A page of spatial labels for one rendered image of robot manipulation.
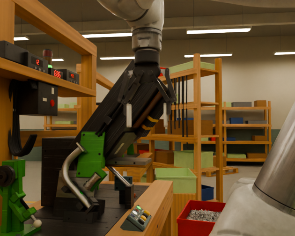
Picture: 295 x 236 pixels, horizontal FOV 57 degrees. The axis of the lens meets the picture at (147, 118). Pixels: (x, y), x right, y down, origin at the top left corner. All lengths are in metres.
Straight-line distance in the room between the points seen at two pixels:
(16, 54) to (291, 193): 1.09
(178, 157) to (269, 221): 3.57
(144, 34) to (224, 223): 0.53
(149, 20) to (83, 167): 0.74
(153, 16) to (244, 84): 9.81
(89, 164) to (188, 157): 2.74
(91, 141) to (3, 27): 0.61
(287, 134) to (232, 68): 10.06
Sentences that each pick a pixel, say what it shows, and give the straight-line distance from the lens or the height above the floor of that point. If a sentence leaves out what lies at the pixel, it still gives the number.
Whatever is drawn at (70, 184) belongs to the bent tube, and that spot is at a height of 1.05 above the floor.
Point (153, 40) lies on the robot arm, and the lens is 0.80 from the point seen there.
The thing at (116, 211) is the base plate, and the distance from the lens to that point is 1.35.
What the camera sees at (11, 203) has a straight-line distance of 1.13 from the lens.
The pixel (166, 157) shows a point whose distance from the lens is 4.31.
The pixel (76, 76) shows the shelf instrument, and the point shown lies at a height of 1.60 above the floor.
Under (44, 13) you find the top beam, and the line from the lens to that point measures 1.64.
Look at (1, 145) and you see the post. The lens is 1.29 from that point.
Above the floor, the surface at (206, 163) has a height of 0.79.
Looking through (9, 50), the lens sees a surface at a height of 1.60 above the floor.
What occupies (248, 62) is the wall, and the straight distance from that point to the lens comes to 10.72.
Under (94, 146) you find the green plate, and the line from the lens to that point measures 1.27.
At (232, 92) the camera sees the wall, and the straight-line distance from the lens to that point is 10.42.
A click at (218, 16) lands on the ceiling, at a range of 8.79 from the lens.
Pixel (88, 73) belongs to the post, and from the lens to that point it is 2.15.
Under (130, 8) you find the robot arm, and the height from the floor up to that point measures 1.58.
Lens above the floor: 1.29
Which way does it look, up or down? 2 degrees up
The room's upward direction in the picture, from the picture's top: straight up
